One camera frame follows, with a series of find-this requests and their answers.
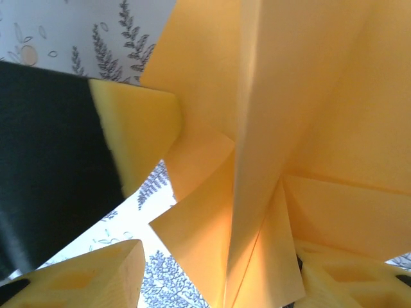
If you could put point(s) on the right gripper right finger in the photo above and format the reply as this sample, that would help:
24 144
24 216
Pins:
353 285

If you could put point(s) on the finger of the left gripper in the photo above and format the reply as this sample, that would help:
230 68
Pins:
64 160

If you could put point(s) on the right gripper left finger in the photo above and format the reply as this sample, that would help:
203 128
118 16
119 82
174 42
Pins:
80 282

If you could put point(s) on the floral patterned table cover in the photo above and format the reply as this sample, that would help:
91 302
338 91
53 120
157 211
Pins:
64 25

